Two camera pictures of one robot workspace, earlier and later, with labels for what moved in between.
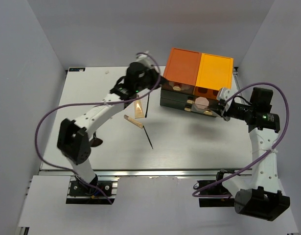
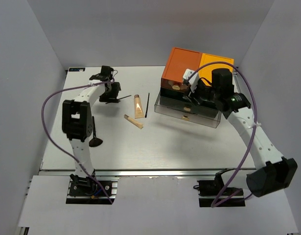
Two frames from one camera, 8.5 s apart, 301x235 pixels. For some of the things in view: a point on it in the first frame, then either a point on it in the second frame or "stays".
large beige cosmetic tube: x=138 y=110 stays
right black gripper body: x=237 y=110 -> x=205 y=93
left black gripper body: x=149 y=80 -> x=110 y=95
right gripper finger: x=221 y=113 -> x=193 y=101
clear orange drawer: x=177 y=87 stays
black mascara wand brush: x=146 y=114 stays
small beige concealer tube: x=136 y=122 stays
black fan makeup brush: x=95 y=142 stays
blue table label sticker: x=77 y=69 stays
